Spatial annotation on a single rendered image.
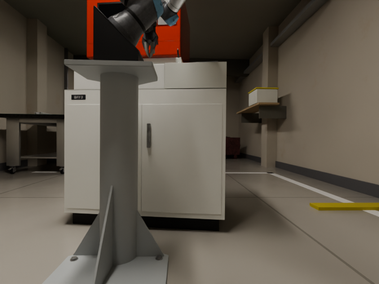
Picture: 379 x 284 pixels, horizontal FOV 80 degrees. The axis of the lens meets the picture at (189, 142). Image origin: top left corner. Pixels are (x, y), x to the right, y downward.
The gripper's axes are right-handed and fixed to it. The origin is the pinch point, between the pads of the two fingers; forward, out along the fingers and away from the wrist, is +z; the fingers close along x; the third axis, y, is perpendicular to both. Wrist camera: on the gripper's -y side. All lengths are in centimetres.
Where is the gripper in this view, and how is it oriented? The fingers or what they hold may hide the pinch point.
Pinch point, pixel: (149, 54)
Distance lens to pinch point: 146.5
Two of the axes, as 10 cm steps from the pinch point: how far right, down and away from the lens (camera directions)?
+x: -9.9, -0.1, 1.0
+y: 1.0, -0.1, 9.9
